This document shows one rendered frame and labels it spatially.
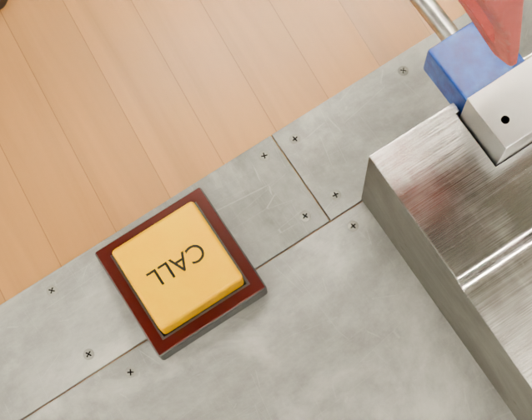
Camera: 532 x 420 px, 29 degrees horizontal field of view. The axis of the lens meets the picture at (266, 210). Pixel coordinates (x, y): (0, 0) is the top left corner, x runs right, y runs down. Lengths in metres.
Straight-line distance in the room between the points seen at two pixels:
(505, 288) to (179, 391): 0.22
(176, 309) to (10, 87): 0.21
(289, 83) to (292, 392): 0.21
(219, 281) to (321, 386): 0.09
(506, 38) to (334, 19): 0.27
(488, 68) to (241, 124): 0.18
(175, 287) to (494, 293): 0.19
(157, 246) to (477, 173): 0.20
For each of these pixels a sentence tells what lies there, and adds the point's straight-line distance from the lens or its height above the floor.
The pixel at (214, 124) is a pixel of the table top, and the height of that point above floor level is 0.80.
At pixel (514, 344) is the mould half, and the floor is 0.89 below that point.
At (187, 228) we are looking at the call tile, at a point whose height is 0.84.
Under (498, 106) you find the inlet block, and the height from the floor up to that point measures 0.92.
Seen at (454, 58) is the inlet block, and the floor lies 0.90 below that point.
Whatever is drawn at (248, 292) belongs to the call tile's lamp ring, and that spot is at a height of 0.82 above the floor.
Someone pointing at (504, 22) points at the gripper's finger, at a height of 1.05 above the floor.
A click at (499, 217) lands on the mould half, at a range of 0.60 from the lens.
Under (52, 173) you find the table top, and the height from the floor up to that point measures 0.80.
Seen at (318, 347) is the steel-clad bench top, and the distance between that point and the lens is 0.67.
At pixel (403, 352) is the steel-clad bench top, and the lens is 0.67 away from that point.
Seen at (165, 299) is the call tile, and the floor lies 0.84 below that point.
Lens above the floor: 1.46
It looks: 75 degrees down
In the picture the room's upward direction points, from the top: 8 degrees counter-clockwise
